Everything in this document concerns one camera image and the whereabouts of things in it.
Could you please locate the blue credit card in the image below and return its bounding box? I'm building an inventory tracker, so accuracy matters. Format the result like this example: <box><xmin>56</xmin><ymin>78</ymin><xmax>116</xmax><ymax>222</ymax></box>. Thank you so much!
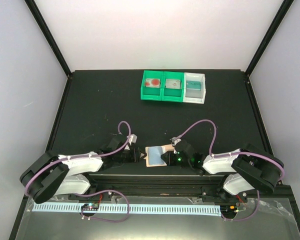
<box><xmin>147</xmin><ymin>146</ymin><xmax>166</xmax><ymax>166</ymax></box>

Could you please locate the beige card holder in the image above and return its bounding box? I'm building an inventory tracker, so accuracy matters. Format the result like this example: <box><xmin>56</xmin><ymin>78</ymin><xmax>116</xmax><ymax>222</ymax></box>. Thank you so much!
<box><xmin>145</xmin><ymin>144</ymin><xmax>175</xmax><ymax>168</ymax></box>

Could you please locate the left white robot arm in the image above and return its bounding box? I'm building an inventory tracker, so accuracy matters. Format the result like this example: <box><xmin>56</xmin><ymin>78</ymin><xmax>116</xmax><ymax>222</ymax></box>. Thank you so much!
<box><xmin>19</xmin><ymin>134</ymin><xmax>147</xmax><ymax>204</ymax></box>

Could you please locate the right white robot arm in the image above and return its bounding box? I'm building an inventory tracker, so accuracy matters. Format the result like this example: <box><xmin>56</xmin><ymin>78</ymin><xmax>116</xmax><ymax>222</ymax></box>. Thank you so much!
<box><xmin>159</xmin><ymin>139</ymin><xmax>285</xmax><ymax>203</ymax></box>

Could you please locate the teal card in bin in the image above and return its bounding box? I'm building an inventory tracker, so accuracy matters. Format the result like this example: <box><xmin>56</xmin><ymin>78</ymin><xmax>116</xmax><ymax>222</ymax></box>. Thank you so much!
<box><xmin>186</xmin><ymin>80</ymin><xmax>202</xmax><ymax>91</ymax></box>

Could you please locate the red dotted card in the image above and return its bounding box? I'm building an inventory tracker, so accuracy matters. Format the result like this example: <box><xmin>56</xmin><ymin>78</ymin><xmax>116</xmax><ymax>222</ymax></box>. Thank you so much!
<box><xmin>144</xmin><ymin>78</ymin><xmax>161</xmax><ymax>88</ymax></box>

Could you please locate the grey patterned card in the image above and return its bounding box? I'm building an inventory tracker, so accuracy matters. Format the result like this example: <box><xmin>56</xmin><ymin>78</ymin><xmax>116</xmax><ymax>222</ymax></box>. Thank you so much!
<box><xmin>165</xmin><ymin>78</ymin><xmax>182</xmax><ymax>90</ymax></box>

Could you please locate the left green bin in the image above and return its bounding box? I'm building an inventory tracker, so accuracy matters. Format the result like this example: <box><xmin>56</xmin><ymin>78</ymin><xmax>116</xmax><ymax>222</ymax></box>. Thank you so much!
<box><xmin>140</xmin><ymin>70</ymin><xmax>164</xmax><ymax>101</ymax></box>

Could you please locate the green bin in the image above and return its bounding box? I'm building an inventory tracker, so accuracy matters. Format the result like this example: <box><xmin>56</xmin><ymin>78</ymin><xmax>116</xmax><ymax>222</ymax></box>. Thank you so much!
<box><xmin>140</xmin><ymin>70</ymin><xmax>164</xmax><ymax>101</ymax></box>
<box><xmin>162</xmin><ymin>71</ymin><xmax>185</xmax><ymax>103</ymax></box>

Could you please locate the white bin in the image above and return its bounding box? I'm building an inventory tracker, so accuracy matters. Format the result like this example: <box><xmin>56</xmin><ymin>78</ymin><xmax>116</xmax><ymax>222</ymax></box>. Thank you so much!
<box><xmin>183</xmin><ymin>72</ymin><xmax>207</xmax><ymax>104</ymax></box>

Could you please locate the left circuit board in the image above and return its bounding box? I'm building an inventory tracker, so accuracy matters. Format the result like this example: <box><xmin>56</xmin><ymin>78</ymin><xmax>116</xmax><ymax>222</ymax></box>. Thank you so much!
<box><xmin>81</xmin><ymin>203</ymin><xmax>99</xmax><ymax>211</ymax></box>

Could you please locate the circuit board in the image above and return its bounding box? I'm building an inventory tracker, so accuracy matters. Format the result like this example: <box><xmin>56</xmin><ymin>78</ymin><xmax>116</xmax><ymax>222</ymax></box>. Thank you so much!
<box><xmin>220</xmin><ymin>205</ymin><xmax>247</xmax><ymax>214</ymax></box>
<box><xmin>81</xmin><ymin>203</ymin><xmax>99</xmax><ymax>211</ymax></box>

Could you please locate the right circuit board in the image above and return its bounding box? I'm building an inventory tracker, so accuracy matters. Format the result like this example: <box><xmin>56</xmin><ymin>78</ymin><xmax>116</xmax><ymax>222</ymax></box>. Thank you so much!
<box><xmin>220</xmin><ymin>205</ymin><xmax>247</xmax><ymax>214</ymax></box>

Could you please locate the middle green bin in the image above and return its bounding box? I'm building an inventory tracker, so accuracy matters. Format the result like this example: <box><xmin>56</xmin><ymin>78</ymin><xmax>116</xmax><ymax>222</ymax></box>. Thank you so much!
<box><xmin>162</xmin><ymin>71</ymin><xmax>185</xmax><ymax>103</ymax></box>

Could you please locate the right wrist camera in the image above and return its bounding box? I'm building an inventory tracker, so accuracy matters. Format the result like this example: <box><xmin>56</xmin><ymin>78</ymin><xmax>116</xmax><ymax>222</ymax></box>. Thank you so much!
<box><xmin>170</xmin><ymin>137</ymin><xmax>181</xmax><ymax>146</ymax></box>

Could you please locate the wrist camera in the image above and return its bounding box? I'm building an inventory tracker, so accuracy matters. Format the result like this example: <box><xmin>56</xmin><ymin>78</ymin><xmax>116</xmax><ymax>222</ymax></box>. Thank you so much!
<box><xmin>127</xmin><ymin>134</ymin><xmax>138</xmax><ymax>145</ymax></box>
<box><xmin>170</xmin><ymin>137</ymin><xmax>181</xmax><ymax>146</ymax></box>

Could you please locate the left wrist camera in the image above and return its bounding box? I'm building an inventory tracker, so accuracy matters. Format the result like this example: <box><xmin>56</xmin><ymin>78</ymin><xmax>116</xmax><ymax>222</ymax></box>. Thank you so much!
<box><xmin>127</xmin><ymin>134</ymin><xmax>138</xmax><ymax>145</ymax></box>

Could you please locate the black aluminium rail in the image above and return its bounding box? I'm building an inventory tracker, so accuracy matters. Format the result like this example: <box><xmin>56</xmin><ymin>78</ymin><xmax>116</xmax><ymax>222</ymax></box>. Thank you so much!
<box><xmin>90</xmin><ymin>174</ymin><xmax>222</xmax><ymax>197</ymax></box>

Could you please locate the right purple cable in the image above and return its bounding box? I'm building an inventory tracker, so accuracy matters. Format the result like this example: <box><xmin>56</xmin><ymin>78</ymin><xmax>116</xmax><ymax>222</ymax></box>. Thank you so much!
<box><xmin>170</xmin><ymin>119</ymin><xmax>285</xmax><ymax>222</ymax></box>

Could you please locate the purple cable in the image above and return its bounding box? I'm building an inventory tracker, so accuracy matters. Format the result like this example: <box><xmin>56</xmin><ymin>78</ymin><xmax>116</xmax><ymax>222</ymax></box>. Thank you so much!
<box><xmin>170</xmin><ymin>119</ymin><xmax>285</xmax><ymax>222</ymax></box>
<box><xmin>24</xmin><ymin>120</ymin><xmax>131</xmax><ymax>198</ymax></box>

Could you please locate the white slotted cable duct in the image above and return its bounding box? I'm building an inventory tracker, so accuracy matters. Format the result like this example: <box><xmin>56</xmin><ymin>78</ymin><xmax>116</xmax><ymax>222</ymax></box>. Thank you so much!
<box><xmin>32</xmin><ymin>202</ymin><xmax>221</xmax><ymax>217</ymax></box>

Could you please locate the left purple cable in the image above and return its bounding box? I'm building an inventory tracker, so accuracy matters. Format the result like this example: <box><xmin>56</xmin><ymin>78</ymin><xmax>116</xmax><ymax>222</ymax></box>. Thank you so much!
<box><xmin>24</xmin><ymin>120</ymin><xmax>131</xmax><ymax>198</ymax></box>

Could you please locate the right black frame post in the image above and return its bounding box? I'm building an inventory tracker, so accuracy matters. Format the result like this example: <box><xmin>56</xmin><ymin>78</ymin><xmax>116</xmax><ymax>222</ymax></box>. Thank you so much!
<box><xmin>244</xmin><ymin>0</ymin><xmax>295</xmax><ymax>76</ymax></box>

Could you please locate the black frame post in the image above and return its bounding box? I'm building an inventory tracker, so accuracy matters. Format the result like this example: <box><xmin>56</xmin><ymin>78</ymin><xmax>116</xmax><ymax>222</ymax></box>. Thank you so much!
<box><xmin>244</xmin><ymin>0</ymin><xmax>295</xmax><ymax>76</ymax></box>
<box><xmin>23</xmin><ymin>0</ymin><xmax>73</xmax><ymax>80</ymax></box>

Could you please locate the left black frame post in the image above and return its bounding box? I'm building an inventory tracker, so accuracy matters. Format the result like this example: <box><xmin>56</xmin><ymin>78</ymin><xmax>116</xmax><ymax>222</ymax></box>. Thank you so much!
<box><xmin>23</xmin><ymin>0</ymin><xmax>73</xmax><ymax>80</ymax></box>

